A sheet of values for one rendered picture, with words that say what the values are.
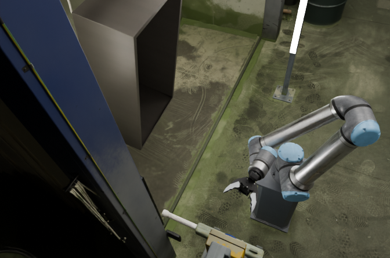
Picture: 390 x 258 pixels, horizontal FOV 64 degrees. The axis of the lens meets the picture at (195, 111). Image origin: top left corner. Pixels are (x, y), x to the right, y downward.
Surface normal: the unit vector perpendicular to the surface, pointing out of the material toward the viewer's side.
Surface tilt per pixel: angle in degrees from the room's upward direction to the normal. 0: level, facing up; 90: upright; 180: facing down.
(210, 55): 0
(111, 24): 12
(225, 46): 0
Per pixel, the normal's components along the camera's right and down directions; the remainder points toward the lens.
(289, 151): -0.07, -0.69
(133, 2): 0.11, -0.56
